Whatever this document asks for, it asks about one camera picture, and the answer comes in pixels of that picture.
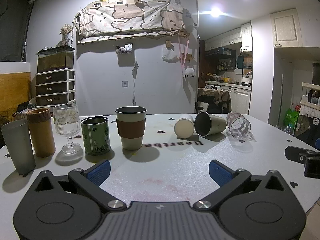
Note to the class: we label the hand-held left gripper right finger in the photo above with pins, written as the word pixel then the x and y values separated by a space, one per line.
pixel 220 173

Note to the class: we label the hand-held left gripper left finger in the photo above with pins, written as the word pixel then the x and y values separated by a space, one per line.
pixel 100 171

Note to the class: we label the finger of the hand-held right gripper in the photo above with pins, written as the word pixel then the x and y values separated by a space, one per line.
pixel 296 153
pixel 312 168

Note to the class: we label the plain steel cup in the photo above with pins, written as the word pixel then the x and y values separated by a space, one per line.
pixel 208 125

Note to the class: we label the clear glass mug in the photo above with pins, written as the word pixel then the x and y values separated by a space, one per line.
pixel 240 126

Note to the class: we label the cream cup with twine wrap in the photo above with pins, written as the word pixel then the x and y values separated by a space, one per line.
pixel 184 128

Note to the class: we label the green tin cup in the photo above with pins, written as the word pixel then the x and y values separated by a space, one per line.
pixel 96 136

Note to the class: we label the steel cup with brown sleeve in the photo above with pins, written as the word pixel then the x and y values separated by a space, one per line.
pixel 131 130

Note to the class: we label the brown cylindrical cup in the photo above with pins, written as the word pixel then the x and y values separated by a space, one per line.
pixel 41 132

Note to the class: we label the grey frosted cup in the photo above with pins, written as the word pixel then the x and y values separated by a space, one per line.
pixel 18 147

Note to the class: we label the dark printed cloth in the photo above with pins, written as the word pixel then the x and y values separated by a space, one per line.
pixel 308 127

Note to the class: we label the green plastic bag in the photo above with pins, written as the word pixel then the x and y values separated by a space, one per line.
pixel 291 118

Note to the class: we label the ribbed glass goblet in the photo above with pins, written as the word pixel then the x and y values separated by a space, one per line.
pixel 66 122

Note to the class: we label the white shelf with bottles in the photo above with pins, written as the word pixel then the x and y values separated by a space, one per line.
pixel 311 93

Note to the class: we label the chair with draped clothes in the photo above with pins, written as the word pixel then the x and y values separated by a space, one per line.
pixel 212 100

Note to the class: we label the white lower kitchen cabinets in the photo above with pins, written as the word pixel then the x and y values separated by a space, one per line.
pixel 238 97

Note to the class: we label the white kitchen cabinets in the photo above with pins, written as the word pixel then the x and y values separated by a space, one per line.
pixel 228 37
pixel 238 97

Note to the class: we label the yellow pot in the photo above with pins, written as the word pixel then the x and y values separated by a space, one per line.
pixel 226 80

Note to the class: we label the white drawer unit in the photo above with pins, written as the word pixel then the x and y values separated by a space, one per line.
pixel 53 87

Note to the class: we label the white plush toy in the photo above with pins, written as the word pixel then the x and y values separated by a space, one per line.
pixel 190 72

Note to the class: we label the brown wooden door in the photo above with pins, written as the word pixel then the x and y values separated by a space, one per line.
pixel 201 67

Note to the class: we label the teal hanging bag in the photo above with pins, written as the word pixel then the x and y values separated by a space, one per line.
pixel 240 61

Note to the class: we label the black kitchen spice rack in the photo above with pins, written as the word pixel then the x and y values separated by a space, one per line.
pixel 222 58

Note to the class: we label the wooden board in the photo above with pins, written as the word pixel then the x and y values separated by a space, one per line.
pixel 13 90

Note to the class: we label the glass fish tank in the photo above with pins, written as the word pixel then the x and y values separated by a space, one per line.
pixel 56 58

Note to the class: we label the pink ribbon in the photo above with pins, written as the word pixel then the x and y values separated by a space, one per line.
pixel 183 52

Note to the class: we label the white hanging bag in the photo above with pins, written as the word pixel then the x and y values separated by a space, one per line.
pixel 169 55

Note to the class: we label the white upper kitchen cabinets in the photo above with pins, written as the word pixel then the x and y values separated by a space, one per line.
pixel 228 37

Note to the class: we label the dried flower bouquet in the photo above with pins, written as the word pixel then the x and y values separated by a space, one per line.
pixel 66 31

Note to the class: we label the printed blanket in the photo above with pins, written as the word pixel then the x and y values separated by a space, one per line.
pixel 130 20

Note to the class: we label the ceiling light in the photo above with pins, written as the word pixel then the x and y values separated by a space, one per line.
pixel 215 12

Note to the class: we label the dark curtain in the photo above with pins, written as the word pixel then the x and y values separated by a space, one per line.
pixel 15 22

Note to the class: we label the wall socket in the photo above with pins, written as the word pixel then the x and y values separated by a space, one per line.
pixel 124 83

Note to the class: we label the clear wall organizer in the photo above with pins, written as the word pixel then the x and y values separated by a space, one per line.
pixel 124 48

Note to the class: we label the white wall cabinet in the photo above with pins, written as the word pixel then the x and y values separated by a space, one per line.
pixel 286 27

